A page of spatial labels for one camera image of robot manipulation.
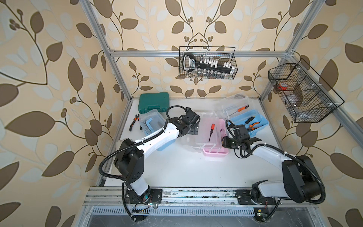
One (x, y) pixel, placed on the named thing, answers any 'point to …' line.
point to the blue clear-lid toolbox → (151, 121)
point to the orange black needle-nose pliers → (250, 128)
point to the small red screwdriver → (212, 126)
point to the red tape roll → (282, 86)
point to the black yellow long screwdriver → (249, 119)
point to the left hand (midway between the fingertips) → (188, 126)
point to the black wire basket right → (306, 96)
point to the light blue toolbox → (240, 110)
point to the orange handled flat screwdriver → (240, 109)
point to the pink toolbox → (200, 143)
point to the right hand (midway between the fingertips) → (221, 142)
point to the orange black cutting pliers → (134, 120)
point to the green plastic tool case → (148, 101)
